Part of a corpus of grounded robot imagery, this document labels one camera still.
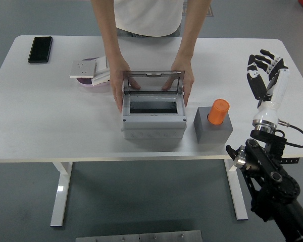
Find person's right hand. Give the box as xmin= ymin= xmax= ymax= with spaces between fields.
xmin=109 ymin=58 xmax=141 ymax=113

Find person's left hand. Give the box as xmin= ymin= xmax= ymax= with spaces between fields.
xmin=161 ymin=59 xmax=195 ymax=108

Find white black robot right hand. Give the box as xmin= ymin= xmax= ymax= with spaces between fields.
xmin=246 ymin=49 xmax=291 ymax=124

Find orange cylindrical battery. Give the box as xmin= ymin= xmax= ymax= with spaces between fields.
xmin=207 ymin=98 xmax=230 ymax=126

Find grey plastic junction box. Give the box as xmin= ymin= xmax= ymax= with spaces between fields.
xmin=121 ymin=93 xmax=187 ymax=140

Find grey block battery holder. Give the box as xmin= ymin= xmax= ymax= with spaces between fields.
xmin=193 ymin=106 xmax=234 ymax=145

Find purple shallow dish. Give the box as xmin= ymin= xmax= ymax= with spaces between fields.
xmin=75 ymin=57 xmax=112 ymax=88

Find person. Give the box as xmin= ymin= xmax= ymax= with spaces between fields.
xmin=90 ymin=0 xmax=213 ymax=38

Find black smartphone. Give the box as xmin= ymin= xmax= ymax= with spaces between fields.
xmin=27 ymin=36 xmax=53 ymax=64

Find white table leg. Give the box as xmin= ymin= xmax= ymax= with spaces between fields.
xmin=50 ymin=161 xmax=73 ymax=227
xmin=223 ymin=159 xmax=248 ymax=221

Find grey metal plate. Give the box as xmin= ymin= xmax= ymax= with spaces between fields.
xmin=75 ymin=230 xmax=203 ymax=242

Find white wall switch panel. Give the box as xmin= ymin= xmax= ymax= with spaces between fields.
xmin=91 ymin=55 xmax=111 ymax=86

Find white wall socket plate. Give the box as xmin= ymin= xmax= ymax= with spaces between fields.
xmin=69 ymin=60 xmax=97 ymax=79

